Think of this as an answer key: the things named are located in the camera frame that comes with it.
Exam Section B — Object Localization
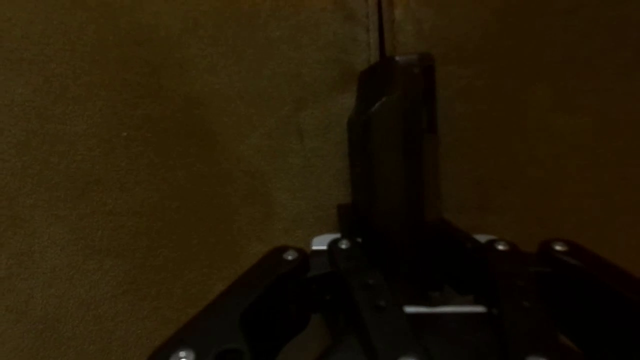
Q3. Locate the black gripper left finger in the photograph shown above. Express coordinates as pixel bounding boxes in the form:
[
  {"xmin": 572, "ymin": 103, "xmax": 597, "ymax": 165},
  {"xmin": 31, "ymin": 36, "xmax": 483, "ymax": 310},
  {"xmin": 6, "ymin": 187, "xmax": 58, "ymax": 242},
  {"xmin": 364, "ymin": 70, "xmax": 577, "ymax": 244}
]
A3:
[{"xmin": 338, "ymin": 55, "xmax": 399, "ymax": 244}]

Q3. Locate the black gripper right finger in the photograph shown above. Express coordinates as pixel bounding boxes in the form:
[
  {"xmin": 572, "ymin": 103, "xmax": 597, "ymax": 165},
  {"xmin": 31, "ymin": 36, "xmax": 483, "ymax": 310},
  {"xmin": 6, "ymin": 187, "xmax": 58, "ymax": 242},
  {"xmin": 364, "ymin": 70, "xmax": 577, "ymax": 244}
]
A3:
[{"xmin": 404, "ymin": 51, "xmax": 441, "ymax": 234}]

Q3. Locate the grey tufted sofa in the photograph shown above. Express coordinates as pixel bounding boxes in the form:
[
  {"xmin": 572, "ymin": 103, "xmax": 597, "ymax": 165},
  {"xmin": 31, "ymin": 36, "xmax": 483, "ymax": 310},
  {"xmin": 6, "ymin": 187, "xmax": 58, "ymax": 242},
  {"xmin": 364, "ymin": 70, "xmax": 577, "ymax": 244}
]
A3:
[{"xmin": 0, "ymin": 0, "xmax": 640, "ymax": 360}]

